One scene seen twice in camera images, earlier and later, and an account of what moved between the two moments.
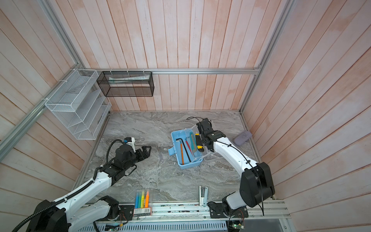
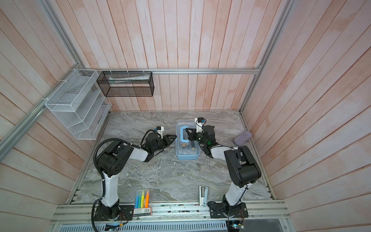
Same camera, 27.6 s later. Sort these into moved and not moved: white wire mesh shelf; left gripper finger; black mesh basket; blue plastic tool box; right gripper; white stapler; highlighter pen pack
Moved: blue plastic tool box; right gripper; left gripper finger
Not moved: black mesh basket; white stapler; highlighter pen pack; white wire mesh shelf
